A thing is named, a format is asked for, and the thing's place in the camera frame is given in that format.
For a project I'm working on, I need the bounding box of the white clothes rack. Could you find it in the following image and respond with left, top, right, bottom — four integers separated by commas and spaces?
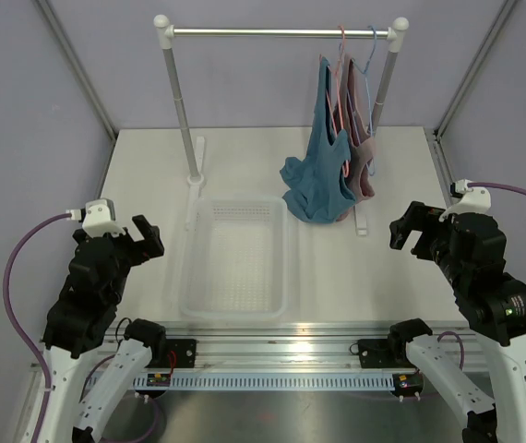
153, 15, 409, 224

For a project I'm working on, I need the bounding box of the translucent white plastic basket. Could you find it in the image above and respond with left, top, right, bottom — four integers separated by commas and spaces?
179, 195, 289, 321

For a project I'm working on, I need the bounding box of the blue tank top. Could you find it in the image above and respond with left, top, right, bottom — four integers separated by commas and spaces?
280, 56, 356, 224

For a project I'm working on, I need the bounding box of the aluminium mounting rail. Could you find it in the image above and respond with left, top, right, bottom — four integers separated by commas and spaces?
30, 320, 526, 373

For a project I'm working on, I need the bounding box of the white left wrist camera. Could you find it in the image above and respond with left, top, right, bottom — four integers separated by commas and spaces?
66, 198, 126, 238

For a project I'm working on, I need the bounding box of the white slotted cable duct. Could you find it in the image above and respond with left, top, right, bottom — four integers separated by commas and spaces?
132, 373, 394, 391

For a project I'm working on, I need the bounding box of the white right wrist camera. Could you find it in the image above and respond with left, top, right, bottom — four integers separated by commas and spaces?
439, 179, 492, 222

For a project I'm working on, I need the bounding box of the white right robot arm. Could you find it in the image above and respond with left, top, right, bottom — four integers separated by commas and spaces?
386, 201, 526, 442

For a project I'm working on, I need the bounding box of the pink wire hanger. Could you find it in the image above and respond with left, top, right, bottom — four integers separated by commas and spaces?
318, 25, 353, 179

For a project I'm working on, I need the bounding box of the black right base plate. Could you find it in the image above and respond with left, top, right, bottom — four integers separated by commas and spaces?
349, 339, 413, 369

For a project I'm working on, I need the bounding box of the pink tank top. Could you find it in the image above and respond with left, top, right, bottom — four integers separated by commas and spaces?
333, 54, 376, 203

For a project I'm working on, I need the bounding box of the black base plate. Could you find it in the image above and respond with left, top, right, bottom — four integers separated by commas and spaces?
349, 339, 413, 369
162, 338, 197, 369

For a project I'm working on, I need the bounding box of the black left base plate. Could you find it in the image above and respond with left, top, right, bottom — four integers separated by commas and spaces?
162, 338, 197, 369

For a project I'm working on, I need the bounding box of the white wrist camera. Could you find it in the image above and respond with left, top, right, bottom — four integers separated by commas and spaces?
66, 198, 126, 238
439, 179, 492, 222

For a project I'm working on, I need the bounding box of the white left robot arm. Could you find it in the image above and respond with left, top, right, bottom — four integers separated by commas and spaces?
40, 215, 167, 442

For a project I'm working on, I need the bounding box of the blue wire hanger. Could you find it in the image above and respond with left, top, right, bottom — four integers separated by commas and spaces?
348, 25, 379, 177

